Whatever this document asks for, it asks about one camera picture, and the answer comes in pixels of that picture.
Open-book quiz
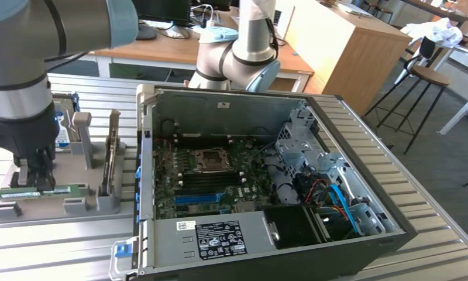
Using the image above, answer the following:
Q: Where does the wooden cabinet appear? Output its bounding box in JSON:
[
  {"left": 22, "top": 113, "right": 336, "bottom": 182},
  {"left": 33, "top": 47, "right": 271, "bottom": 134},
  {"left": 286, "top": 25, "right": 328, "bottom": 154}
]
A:
[{"left": 286, "top": 0, "right": 413, "bottom": 116}]

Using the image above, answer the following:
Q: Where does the graphics card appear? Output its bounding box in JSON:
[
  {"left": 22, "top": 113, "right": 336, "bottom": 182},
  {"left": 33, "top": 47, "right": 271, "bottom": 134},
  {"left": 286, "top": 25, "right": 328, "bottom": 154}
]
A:
[{"left": 99, "top": 109, "right": 122, "bottom": 197}]

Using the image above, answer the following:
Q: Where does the white table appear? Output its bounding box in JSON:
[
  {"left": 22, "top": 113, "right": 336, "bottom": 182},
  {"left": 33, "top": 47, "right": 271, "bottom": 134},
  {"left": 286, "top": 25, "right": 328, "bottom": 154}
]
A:
[{"left": 437, "top": 43, "right": 468, "bottom": 136}]

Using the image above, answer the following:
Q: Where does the black stool with wooden seat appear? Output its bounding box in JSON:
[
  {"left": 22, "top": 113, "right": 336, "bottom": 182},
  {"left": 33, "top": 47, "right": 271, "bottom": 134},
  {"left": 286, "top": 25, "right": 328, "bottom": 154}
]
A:
[{"left": 364, "top": 65, "right": 452, "bottom": 155}]

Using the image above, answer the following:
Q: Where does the grey parts rack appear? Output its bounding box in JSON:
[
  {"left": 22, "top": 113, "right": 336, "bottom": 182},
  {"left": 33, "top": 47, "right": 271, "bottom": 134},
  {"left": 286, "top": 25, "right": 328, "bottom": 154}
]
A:
[{"left": 0, "top": 111, "right": 127, "bottom": 225}]

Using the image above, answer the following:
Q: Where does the grey power supply with label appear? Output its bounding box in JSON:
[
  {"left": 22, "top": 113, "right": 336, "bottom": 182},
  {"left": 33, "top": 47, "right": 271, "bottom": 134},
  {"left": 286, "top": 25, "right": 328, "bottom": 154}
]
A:
[{"left": 150, "top": 211, "right": 282, "bottom": 269}]

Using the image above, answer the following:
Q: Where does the blue SATA wire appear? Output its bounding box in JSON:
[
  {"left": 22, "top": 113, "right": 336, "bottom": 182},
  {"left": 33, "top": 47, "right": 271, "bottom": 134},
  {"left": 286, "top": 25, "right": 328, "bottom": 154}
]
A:
[{"left": 326, "top": 181, "right": 362, "bottom": 235}]

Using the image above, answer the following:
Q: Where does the red and black wire bundle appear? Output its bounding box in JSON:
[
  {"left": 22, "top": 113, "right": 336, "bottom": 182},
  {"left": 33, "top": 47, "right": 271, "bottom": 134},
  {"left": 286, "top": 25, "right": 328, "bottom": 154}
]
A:
[{"left": 299, "top": 172, "right": 336, "bottom": 205}]

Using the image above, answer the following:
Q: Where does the hard disk with blue label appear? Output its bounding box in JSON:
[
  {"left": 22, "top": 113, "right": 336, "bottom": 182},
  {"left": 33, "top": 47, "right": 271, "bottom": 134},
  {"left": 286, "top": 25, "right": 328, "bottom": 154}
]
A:
[{"left": 50, "top": 92, "right": 81, "bottom": 153}]

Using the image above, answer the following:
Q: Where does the blue expansion slot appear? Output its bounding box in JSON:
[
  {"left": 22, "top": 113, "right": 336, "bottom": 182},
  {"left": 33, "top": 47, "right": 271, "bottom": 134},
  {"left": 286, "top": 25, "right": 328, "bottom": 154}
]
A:
[{"left": 174, "top": 196, "right": 225, "bottom": 205}]

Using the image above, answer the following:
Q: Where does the metal disk bay cage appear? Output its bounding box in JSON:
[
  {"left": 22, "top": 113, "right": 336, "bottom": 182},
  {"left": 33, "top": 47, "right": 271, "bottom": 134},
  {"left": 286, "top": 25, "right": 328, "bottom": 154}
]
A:
[{"left": 273, "top": 105, "right": 397, "bottom": 235}]

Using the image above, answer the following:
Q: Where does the black chair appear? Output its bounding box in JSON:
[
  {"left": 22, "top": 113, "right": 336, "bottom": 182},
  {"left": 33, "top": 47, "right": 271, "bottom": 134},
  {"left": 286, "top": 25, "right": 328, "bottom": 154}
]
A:
[{"left": 396, "top": 36, "right": 446, "bottom": 77}]

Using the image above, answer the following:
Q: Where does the black open PC case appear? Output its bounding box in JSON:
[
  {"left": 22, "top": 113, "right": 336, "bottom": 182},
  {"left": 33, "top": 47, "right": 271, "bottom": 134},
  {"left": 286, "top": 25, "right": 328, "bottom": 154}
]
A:
[{"left": 107, "top": 83, "right": 420, "bottom": 281}]

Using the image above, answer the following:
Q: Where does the black RAM slot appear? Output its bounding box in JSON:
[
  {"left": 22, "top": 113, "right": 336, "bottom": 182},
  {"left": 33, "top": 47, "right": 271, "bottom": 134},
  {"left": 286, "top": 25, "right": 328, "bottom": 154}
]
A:
[
  {"left": 182, "top": 179, "right": 245, "bottom": 184},
  {"left": 181, "top": 172, "right": 243, "bottom": 178},
  {"left": 182, "top": 183, "right": 245, "bottom": 189},
  {"left": 182, "top": 176, "right": 243, "bottom": 181}
]

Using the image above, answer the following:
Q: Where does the green RAM stick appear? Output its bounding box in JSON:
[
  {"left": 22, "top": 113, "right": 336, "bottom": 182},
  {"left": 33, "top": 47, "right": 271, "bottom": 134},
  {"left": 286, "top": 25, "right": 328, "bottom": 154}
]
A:
[{"left": 0, "top": 183, "right": 71, "bottom": 201}]

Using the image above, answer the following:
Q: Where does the green motherboard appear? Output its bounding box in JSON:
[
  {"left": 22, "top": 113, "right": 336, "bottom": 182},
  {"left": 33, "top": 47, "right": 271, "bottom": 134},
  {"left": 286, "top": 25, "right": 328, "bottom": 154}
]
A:
[{"left": 153, "top": 138, "right": 274, "bottom": 221}]

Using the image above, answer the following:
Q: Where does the wooden desk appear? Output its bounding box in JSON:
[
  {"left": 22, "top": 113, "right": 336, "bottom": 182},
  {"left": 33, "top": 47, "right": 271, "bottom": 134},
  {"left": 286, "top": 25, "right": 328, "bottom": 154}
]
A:
[{"left": 87, "top": 11, "right": 317, "bottom": 92}]

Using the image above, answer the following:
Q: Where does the CPU socket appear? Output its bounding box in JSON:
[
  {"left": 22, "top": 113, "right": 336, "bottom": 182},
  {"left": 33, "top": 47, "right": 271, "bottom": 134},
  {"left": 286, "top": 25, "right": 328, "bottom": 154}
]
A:
[{"left": 191, "top": 148, "right": 234, "bottom": 174}]

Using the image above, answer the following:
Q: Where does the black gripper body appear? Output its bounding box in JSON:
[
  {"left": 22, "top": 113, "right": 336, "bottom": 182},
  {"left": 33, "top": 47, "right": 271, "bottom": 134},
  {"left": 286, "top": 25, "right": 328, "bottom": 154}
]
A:
[{"left": 0, "top": 102, "right": 62, "bottom": 165}]

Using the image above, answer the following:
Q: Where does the white crumpled cloth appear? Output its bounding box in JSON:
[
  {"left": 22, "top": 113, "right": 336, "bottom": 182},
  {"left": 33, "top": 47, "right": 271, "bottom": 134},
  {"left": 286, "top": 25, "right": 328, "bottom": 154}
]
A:
[{"left": 398, "top": 17, "right": 462, "bottom": 49}]

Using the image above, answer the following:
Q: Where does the black monitor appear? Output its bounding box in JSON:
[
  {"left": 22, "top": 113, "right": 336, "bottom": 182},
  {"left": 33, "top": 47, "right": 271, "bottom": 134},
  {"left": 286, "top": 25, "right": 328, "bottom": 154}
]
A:
[{"left": 133, "top": 0, "right": 191, "bottom": 25}]

